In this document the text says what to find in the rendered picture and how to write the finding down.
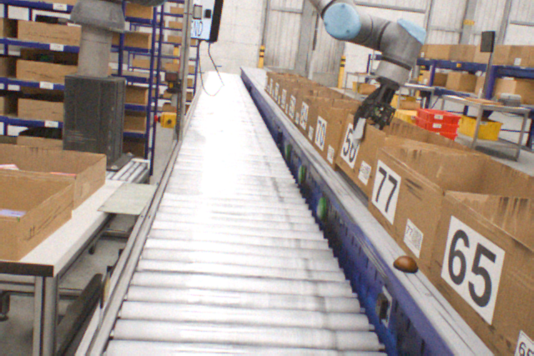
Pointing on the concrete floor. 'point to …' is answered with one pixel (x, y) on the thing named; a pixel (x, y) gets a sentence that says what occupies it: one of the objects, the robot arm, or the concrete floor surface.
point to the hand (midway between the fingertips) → (358, 145)
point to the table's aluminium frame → (50, 293)
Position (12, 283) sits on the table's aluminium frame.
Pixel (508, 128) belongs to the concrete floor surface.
